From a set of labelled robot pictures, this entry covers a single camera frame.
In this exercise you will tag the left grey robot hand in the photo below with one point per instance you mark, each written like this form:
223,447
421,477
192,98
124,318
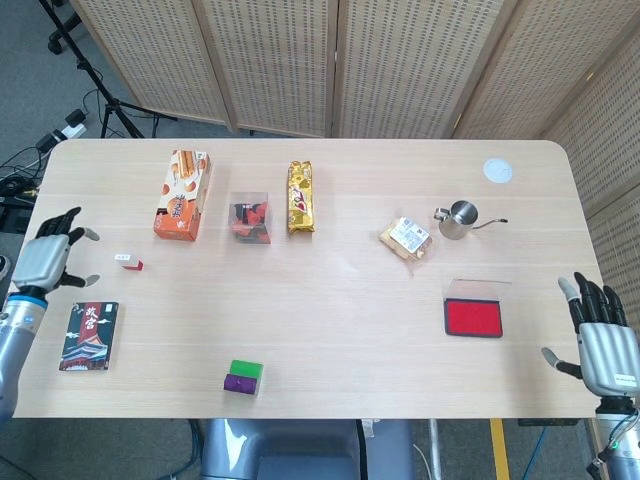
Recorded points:
42,255

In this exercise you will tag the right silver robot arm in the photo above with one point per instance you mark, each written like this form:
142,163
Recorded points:
620,435

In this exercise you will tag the purple toy block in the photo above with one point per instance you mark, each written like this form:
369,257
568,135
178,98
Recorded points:
240,384

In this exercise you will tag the white power strip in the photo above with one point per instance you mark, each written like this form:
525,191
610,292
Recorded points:
67,134

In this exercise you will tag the steel long-spout pitcher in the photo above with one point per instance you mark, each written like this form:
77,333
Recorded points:
457,220

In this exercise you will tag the black tripod stand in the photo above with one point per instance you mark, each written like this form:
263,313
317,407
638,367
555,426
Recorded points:
111,107

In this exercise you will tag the woven wood screen panel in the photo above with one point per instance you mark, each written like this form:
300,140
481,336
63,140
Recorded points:
155,55
610,130
420,65
620,250
545,65
272,60

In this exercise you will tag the gold biscuit packet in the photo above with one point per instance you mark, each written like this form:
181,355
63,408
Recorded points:
301,197

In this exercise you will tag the dark printed palace box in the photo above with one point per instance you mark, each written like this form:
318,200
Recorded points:
90,337

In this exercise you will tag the clear box red black sweets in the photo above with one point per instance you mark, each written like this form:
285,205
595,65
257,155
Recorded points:
250,220

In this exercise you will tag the green toy block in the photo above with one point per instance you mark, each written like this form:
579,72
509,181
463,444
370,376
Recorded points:
247,367

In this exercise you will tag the orange snack box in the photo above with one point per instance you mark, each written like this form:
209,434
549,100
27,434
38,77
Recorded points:
180,200

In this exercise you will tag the bread in clear wrapper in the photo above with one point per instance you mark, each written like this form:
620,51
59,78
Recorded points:
405,240

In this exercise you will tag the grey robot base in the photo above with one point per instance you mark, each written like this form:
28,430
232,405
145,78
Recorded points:
300,450

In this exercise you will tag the red tray clear lid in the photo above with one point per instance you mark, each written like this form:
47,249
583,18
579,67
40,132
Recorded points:
472,317

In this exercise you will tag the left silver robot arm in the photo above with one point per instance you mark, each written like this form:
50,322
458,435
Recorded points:
15,340

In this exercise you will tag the black chair caster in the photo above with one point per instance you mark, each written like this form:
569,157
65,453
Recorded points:
56,42

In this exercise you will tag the white round desk grommet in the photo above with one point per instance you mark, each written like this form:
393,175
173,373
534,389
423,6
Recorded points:
497,171

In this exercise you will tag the white and red block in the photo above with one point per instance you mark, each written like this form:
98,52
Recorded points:
131,263

